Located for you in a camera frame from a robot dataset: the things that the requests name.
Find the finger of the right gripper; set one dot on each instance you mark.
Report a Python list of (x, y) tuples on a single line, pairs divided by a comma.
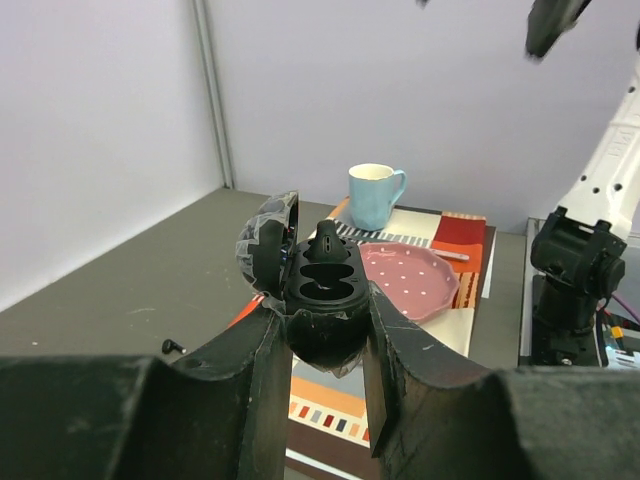
[(547, 21)]

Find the black round charging case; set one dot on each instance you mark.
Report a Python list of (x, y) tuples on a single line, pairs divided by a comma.
[(323, 307)]

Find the black round earbud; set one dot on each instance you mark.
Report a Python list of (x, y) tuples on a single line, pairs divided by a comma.
[(327, 247)]

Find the pink dotted plate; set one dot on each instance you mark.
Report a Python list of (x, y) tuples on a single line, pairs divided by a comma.
[(420, 284)]

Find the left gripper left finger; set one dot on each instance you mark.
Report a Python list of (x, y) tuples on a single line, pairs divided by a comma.
[(217, 413)]

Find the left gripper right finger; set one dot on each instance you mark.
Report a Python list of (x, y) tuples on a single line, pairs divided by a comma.
[(434, 414)]

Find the black stem earbud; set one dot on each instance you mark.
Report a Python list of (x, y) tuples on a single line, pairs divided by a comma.
[(169, 346)]

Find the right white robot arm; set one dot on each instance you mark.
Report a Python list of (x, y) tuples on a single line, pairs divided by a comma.
[(575, 256)]

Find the pink handled knife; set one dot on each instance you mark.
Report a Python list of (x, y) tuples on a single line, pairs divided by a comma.
[(451, 255)]

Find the light blue mug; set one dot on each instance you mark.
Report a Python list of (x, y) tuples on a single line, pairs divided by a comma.
[(374, 190)]

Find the colourful patterned placemat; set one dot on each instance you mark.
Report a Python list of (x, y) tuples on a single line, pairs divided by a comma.
[(328, 431)]

